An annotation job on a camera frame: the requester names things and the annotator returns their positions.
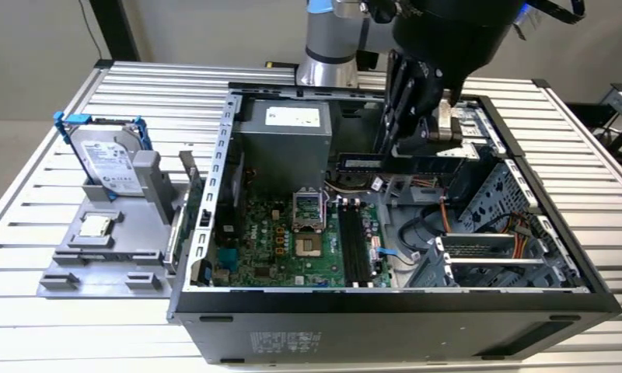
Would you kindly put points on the black metal frame post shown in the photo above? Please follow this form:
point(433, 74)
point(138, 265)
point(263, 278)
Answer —
point(115, 27)

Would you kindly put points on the green motherboard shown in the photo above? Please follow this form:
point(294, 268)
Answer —
point(311, 272)

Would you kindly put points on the black case fan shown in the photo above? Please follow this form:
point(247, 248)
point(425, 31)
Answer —
point(236, 202)

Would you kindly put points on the thin metal locking lever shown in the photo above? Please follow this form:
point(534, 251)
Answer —
point(326, 211)

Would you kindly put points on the silver CPU chip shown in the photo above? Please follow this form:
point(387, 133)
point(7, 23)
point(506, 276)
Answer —
point(93, 228)

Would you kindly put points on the hard disk in blue carrier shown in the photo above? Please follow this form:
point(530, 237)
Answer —
point(103, 163)

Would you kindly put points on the RAM stick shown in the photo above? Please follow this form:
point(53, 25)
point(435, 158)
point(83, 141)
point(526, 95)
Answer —
point(106, 256)
point(361, 162)

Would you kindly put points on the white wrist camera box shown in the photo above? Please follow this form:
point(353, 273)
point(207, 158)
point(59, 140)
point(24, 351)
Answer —
point(528, 25)

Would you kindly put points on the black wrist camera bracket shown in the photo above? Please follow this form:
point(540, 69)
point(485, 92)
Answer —
point(565, 9)

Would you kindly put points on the grey parts rack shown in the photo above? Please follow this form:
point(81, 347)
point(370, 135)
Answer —
point(135, 237)

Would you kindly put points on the grey power supply box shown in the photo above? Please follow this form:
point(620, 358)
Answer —
point(284, 155)

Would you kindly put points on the CPU socket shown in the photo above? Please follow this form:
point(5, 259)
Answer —
point(309, 245)

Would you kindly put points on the yellow black tag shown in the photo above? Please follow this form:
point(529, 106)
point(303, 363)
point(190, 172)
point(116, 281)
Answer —
point(272, 64)

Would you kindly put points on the green graphics card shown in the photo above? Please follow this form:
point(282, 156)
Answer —
point(188, 202)

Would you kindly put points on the silver disk bay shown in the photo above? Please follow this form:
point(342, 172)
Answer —
point(477, 242)

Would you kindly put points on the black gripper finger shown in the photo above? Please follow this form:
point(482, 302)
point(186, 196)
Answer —
point(406, 101)
point(446, 124)

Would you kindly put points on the black PC case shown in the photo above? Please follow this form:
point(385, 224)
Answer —
point(342, 334)

